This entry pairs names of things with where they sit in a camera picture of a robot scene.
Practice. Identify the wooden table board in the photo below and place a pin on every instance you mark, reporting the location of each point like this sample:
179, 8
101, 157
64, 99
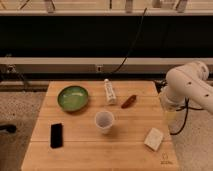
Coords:
85, 148

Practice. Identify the white tube bottle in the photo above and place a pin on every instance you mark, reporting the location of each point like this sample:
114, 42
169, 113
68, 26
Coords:
110, 94

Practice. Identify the black caster on floor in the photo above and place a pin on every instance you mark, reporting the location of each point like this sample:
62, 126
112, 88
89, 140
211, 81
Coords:
10, 128

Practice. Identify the red brown sausage toy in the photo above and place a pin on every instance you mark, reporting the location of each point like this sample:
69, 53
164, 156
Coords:
128, 102

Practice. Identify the black rectangular block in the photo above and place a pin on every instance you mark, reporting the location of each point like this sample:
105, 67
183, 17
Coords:
56, 139

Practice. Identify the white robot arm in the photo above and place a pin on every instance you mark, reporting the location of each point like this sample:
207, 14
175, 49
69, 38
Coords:
186, 81

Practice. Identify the green ceramic bowl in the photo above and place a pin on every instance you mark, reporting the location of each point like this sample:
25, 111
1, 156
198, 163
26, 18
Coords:
73, 98

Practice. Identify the white sponge block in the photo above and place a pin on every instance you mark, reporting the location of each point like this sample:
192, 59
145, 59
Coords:
154, 139

